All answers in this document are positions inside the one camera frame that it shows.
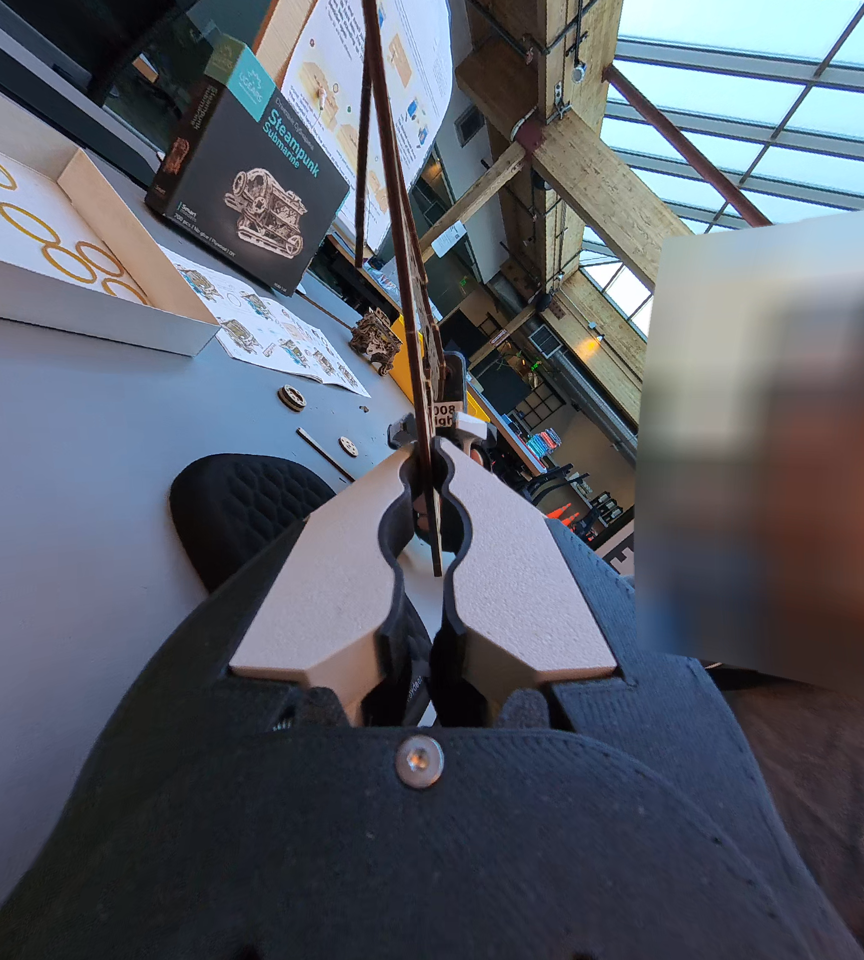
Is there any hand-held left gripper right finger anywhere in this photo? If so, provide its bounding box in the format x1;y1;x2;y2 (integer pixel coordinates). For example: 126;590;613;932
432;437;620;720

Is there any black model kit box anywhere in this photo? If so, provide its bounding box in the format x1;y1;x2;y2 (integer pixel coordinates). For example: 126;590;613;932
145;37;352;297

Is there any person's dark shirt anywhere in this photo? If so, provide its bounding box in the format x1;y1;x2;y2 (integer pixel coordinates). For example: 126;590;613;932
702;660;864;960

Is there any grey desk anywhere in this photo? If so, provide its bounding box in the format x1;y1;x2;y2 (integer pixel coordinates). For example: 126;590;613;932
0;60;440;931

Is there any printed instruction sheet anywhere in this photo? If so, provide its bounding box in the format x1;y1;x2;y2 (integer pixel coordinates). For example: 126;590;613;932
280;0;454;252

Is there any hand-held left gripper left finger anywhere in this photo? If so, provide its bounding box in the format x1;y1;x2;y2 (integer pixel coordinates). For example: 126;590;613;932
229;442;419;727

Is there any framed marker sign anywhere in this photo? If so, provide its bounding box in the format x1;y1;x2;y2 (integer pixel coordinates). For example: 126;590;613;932
593;521;637;579

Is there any yellow plastic bin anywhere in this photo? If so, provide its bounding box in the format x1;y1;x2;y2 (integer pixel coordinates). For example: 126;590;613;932
389;351;514;453

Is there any laser-cut wooden parts sheet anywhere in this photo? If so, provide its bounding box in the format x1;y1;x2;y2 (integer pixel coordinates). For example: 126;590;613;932
354;0;448;577

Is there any folded instruction booklet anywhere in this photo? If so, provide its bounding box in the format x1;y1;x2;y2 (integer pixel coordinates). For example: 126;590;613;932
158;243;371;397

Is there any wooden easel board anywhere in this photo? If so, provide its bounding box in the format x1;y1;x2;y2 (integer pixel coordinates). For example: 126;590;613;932
252;0;305;84

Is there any group of rubber bands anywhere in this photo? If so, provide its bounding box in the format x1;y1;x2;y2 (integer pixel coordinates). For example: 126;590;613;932
0;123;149;305

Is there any small assembled wooden model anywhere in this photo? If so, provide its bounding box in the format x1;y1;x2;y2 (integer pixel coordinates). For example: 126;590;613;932
349;307;404;376

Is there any thin wooden stick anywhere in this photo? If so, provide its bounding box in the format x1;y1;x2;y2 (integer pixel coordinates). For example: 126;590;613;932
297;427;358;483

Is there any white cardboard tray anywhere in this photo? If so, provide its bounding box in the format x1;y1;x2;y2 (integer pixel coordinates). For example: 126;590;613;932
0;63;220;357

